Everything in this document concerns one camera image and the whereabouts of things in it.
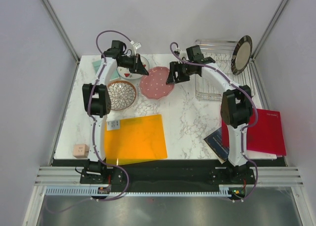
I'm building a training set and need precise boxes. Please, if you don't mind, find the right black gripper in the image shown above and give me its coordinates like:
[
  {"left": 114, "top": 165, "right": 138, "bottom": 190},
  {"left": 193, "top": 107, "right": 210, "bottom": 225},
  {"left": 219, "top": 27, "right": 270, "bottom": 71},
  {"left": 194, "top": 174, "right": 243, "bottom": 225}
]
[{"left": 166, "top": 61, "right": 194, "bottom": 84}]

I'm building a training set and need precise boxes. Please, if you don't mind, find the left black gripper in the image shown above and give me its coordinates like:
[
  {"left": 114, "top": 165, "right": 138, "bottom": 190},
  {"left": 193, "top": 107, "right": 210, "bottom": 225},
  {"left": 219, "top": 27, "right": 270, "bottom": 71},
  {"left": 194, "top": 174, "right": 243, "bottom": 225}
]
[{"left": 119, "top": 54, "right": 149, "bottom": 76}]

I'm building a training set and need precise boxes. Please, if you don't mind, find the pink polka dot plate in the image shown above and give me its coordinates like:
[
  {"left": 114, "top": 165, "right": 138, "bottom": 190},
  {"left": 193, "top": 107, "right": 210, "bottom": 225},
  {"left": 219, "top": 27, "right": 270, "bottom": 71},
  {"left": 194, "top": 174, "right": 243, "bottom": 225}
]
[{"left": 139, "top": 66, "right": 174, "bottom": 100}]

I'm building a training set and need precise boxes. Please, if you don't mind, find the brown rim floral plate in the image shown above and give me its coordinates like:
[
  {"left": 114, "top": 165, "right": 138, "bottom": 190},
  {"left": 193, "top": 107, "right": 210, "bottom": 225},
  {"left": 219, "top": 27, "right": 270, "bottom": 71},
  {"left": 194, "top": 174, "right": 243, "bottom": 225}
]
[{"left": 108, "top": 80, "right": 137, "bottom": 111}]

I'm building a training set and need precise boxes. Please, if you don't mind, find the metal wire dish rack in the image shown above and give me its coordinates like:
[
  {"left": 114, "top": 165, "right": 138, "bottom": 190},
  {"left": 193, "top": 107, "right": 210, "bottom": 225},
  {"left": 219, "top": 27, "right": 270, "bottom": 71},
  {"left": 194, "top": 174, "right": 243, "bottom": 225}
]
[{"left": 194, "top": 39, "right": 256, "bottom": 101}]

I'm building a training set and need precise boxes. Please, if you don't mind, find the dark rim beige plate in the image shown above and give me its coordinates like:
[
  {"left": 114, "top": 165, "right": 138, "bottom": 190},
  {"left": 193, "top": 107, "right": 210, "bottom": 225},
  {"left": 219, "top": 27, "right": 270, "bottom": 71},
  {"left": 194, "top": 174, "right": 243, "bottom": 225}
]
[{"left": 231, "top": 35, "right": 252, "bottom": 75}]

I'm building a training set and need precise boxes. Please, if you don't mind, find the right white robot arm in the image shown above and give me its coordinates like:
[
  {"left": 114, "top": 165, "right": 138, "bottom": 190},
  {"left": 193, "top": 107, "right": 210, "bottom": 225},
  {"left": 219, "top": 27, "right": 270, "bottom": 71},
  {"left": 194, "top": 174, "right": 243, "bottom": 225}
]
[{"left": 166, "top": 42, "right": 258, "bottom": 184}]

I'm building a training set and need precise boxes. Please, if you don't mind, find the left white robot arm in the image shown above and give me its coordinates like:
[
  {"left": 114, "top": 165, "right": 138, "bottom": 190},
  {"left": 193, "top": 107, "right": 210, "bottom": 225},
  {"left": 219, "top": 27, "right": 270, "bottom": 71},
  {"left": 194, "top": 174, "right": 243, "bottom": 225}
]
[{"left": 82, "top": 40, "right": 149, "bottom": 163}]

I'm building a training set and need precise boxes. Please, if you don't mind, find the white watermelon pattern plate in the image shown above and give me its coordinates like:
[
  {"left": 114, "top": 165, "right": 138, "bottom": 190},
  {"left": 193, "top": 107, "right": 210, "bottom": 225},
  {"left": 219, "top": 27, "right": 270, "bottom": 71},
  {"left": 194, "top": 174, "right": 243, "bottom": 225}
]
[{"left": 117, "top": 55, "right": 150, "bottom": 80}]

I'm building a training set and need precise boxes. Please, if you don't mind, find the teal book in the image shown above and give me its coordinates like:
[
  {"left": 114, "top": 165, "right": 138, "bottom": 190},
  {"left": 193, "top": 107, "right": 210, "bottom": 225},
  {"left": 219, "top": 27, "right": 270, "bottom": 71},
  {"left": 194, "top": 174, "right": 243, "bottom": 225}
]
[{"left": 92, "top": 60, "right": 120, "bottom": 82}]

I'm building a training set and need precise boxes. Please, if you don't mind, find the orange translucent plastic sheet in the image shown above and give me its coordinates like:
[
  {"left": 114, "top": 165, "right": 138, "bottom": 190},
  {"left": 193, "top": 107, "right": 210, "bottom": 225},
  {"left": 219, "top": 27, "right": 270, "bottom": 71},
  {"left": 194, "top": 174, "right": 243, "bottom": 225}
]
[{"left": 104, "top": 114, "right": 167, "bottom": 165}]

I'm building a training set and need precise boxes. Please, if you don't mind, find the dark blue book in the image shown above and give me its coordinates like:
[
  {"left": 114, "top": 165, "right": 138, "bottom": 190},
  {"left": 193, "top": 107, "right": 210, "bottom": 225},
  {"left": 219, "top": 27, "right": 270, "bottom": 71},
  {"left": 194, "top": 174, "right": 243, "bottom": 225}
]
[{"left": 204, "top": 127, "right": 229, "bottom": 163}]

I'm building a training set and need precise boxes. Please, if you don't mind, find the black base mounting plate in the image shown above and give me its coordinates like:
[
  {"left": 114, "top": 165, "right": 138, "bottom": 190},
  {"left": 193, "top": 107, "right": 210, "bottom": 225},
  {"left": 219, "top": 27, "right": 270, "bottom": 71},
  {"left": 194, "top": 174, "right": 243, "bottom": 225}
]
[{"left": 80, "top": 160, "right": 255, "bottom": 192}]

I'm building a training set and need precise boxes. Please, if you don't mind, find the pink cube power socket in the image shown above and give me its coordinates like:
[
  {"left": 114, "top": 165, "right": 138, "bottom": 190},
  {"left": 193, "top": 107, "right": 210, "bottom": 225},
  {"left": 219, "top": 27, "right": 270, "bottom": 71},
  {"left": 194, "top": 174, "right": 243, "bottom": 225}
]
[{"left": 73, "top": 144, "right": 89, "bottom": 158}]

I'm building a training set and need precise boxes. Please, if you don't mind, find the red translucent plastic sheet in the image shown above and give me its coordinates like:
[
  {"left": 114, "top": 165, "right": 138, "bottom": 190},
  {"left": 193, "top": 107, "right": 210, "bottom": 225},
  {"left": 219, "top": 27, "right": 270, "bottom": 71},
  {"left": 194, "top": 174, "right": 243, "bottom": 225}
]
[{"left": 221, "top": 108, "right": 287, "bottom": 156}]

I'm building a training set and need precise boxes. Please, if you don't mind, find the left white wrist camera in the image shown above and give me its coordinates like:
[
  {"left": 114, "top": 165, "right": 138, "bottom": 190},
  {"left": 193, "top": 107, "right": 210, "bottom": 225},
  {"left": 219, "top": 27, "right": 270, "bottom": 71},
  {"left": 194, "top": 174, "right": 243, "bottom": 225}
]
[{"left": 130, "top": 40, "right": 142, "bottom": 55}]

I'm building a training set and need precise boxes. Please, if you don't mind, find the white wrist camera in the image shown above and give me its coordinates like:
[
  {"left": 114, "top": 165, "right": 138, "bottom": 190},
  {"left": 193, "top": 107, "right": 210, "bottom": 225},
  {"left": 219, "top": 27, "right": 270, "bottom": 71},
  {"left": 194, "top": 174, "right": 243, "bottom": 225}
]
[
  {"left": 130, "top": 40, "right": 142, "bottom": 55},
  {"left": 174, "top": 49, "right": 187, "bottom": 60}
]

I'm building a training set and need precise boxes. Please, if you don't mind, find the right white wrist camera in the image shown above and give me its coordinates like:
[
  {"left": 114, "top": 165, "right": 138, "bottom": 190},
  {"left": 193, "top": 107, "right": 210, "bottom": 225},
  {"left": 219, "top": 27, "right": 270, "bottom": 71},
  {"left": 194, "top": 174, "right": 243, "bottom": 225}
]
[{"left": 174, "top": 49, "right": 187, "bottom": 60}]

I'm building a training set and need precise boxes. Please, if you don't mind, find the left aluminium frame post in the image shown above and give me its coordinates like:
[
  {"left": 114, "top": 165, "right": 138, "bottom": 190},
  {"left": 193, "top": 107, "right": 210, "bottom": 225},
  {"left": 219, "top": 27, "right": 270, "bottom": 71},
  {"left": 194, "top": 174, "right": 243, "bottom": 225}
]
[{"left": 40, "top": 0, "right": 80, "bottom": 64}]

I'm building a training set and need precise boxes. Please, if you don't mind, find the aluminium frame post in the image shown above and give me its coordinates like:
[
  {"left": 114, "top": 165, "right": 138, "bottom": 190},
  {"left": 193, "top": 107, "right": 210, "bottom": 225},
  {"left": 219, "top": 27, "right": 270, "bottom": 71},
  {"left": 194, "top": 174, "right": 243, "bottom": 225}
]
[
  {"left": 40, "top": 0, "right": 80, "bottom": 64},
  {"left": 251, "top": 0, "right": 290, "bottom": 60}
]

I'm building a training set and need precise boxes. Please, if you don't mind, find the white slotted cable duct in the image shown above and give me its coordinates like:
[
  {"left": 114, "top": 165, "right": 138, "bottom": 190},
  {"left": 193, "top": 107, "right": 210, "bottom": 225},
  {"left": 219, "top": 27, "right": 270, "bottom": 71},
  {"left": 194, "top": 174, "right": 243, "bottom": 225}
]
[{"left": 45, "top": 186, "right": 236, "bottom": 197}]

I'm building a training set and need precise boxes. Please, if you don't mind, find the aluminium front rail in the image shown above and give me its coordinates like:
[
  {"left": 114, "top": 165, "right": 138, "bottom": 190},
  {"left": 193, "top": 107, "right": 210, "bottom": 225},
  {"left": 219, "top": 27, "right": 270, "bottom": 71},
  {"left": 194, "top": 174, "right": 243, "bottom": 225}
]
[{"left": 35, "top": 167, "right": 303, "bottom": 187}]

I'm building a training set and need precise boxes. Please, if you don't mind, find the right aluminium frame post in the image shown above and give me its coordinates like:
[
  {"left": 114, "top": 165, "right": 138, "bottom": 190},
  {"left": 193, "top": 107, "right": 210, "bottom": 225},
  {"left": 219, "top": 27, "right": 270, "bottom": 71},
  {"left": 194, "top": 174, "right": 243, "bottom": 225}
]
[{"left": 251, "top": 0, "right": 290, "bottom": 60}]

